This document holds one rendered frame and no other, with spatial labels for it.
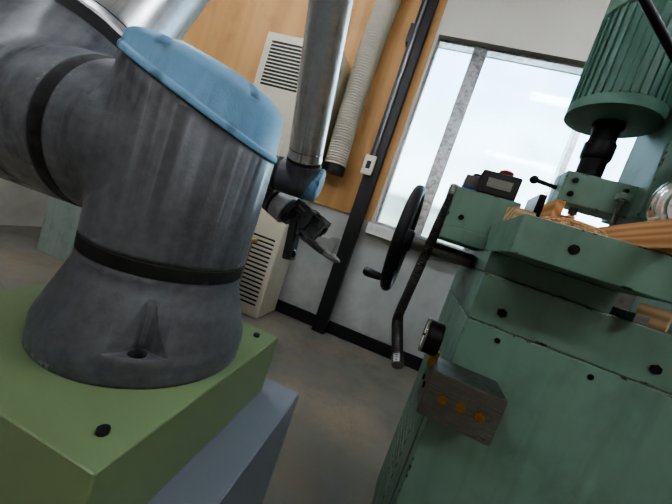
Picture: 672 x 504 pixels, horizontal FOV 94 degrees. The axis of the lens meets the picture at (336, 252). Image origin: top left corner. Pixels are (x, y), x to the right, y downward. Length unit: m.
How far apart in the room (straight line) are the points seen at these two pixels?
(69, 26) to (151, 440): 0.36
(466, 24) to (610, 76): 1.76
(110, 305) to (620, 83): 0.92
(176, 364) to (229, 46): 2.77
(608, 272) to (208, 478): 0.54
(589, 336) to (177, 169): 0.65
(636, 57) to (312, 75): 0.64
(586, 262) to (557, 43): 2.17
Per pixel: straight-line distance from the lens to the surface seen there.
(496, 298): 0.64
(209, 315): 0.31
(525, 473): 0.76
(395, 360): 0.69
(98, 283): 0.31
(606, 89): 0.91
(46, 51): 0.39
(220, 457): 0.38
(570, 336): 0.68
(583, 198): 0.88
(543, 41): 2.61
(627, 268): 0.57
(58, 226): 2.64
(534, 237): 0.53
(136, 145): 0.29
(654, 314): 0.77
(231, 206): 0.29
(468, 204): 0.75
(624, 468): 0.78
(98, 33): 0.43
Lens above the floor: 0.81
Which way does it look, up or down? 6 degrees down
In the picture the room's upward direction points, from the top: 19 degrees clockwise
